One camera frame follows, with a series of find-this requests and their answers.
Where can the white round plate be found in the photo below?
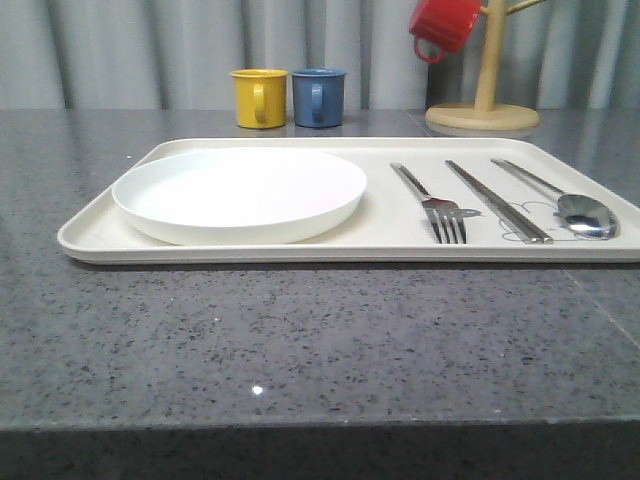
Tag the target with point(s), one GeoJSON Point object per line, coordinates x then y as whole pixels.
{"type": "Point", "coordinates": [240, 195]}

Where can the silver metal fork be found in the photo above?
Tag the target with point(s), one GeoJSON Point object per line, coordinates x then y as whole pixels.
{"type": "Point", "coordinates": [444, 216]}

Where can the silver metal spoon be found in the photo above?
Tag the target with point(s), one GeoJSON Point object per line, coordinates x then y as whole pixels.
{"type": "Point", "coordinates": [583, 215]}

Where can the cream rabbit print tray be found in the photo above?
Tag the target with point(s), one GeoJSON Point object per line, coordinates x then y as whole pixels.
{"type": "Point", "coordinates": [504, 219]}

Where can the blue mug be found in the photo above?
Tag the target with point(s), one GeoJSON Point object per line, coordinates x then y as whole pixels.
{"type": "Point", "coordinates": [318, 97]}

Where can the yellow mug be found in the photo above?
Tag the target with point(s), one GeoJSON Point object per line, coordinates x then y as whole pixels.
{"type": "Point", "coordinates": [260, 97]}

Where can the wooden mug tree stand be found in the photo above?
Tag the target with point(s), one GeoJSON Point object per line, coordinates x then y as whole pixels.
{"type": "Point", "coordinates": [485, 113]}

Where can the red mug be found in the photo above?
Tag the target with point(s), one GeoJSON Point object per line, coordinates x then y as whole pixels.
{"type": "Point", "coordinates": [445, 24]}

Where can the grey curtain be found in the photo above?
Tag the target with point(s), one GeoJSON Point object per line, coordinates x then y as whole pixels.
{"type": "Point", "coordinates": [180, 54]}

